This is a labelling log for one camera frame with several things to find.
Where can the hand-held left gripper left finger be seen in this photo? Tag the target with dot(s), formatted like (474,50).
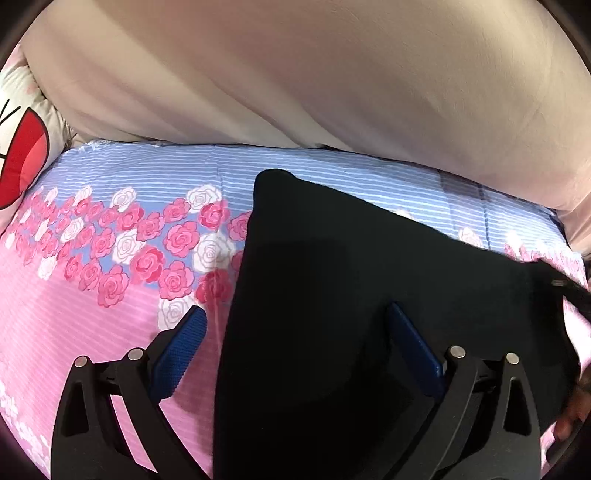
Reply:
(182,344)

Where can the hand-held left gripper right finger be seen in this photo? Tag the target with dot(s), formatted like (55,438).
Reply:
(418,346)

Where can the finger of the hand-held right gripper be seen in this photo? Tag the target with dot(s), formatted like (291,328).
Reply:
(575,293)

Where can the black pants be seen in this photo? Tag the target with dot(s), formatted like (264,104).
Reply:
(346,300)

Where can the person's right hand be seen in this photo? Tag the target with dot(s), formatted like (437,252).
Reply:
(575,404)

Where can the pink floral bedsheet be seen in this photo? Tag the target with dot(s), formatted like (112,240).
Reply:
(92,360)

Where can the cartoon print pillow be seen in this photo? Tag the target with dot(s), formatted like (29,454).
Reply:
(27,138)

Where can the beige duvet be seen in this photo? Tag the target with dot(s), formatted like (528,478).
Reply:
(323,83)

